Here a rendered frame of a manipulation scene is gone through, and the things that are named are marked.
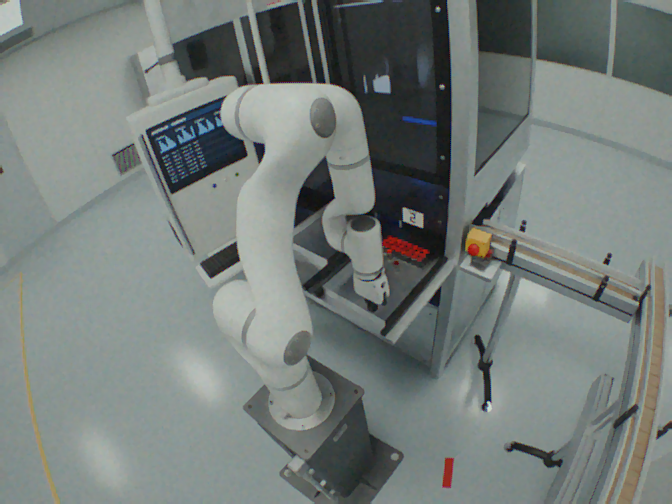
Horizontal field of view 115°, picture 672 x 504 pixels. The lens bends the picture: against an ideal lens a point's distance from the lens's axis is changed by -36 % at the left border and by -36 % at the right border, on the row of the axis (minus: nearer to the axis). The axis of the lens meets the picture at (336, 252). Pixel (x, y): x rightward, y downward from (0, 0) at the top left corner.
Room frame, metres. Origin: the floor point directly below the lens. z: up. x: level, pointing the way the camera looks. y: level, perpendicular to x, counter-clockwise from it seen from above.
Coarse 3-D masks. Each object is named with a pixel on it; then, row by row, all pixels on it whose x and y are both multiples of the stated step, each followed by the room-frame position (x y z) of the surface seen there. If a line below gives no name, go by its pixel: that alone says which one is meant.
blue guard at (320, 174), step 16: (256, 144) 1.61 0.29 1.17; (320, 176) 1.29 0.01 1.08; (384, 176) 1.04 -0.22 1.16; (400, 176) 0.99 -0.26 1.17; (384, 192) 1.04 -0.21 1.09; (400, 192) 0.99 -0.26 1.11; (416, 192) 0.94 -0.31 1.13; (432, 192) 0.90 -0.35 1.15; (448, 192) 0.85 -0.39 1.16; (384, 208) 1.05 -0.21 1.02; (400, 208) 0.99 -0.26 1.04; (416, 208) 0.94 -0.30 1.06; (432, 208) 0.89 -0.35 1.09; (432, 224) 0.89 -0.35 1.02
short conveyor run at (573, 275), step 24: (504, 240) 0.80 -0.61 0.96; (528, 240) 0.80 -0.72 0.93; (504, 264) 0.77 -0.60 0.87; (528, 264) 0.70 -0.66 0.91; (552, 264) 0.66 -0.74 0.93; (576, 264) 0.60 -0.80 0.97; (600, 264) 0.57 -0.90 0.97; (552, 288) 0.62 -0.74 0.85; (576, 288) 0.55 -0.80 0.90; (600, 288) 0.49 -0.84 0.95; (624, 288) 0.44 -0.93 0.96; (624, 312) 0.40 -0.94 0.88
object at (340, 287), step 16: (384, 256) 0.93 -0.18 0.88; (352, 272) 0.88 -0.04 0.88; (400, 272) 0.83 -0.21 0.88; (416, 272) 0.81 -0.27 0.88; (336, 288) 0.81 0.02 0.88; (352, 288) 0.80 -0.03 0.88; (400, 288) 0.75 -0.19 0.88; (416, 288) 0.73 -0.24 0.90; (352, 304) 0.70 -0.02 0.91; (400, 304) 0.66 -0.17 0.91; (384, 320) 0.61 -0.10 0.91
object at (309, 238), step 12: (312, 216) 1.25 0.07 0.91; (348, 216) 1.24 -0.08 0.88; (300, 228) 1.19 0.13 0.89; (312, 228) 1.20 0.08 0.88; (300, 240) 1.13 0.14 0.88; (312, 240) 1.11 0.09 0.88; (324, 240) 1.09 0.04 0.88; (300, 252) 1.05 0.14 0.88; (312, 252) 0.99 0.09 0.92; (324, 252) 1.02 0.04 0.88; (336, 252) 0.97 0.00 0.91; (324, 264) 0.95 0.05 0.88
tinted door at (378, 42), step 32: (352, 0) 1.09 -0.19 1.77; (384, 0) 1.00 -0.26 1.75; (416, 0) 0.93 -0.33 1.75; (352, 32) 1.10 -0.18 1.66; (384, 32) 1.01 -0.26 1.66; (416, 32) 0.93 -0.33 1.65; (448, 32) 0.86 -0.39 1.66; (352, 64) 1.11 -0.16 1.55; (384, 64) 1.02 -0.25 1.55; (416, 64) 0.94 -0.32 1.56; (384, 96) 1.03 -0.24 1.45; (416, 96) 0.94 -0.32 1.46; (384, 128) 1.04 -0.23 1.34; (416, 128) 0.95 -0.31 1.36; (384, 160) 1.05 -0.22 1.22; (416, 160) 0.95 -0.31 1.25
